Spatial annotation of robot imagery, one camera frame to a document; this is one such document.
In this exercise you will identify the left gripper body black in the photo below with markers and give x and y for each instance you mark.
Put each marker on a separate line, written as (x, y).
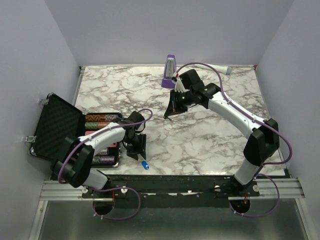
(135, 146)

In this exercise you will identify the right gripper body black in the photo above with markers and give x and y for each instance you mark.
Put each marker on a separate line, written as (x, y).
(182, 100)

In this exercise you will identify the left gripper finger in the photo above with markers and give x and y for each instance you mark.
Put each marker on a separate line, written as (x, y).
(133, 155)
(143, 142)

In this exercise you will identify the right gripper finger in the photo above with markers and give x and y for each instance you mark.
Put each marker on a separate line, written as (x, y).
(172, 102)
(175, 111)

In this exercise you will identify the blue key tag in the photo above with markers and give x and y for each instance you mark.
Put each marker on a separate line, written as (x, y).
(145, 165)

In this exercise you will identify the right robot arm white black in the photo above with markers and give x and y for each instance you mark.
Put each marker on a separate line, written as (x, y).
(262, 139)

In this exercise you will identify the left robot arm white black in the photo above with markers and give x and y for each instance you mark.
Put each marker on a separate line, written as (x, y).
(73, 164)

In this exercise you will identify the purple metronome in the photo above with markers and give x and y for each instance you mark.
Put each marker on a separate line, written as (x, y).
(169, 70)

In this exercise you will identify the white microphone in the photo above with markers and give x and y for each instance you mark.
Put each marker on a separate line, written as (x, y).
(227, 70)

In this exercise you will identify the black poker chip case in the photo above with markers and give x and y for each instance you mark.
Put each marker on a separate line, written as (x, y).
(58, 120)

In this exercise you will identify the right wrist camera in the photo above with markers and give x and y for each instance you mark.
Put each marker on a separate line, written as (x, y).
(179, 86)

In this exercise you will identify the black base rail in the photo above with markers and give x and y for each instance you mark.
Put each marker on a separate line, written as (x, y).
(156, 191)

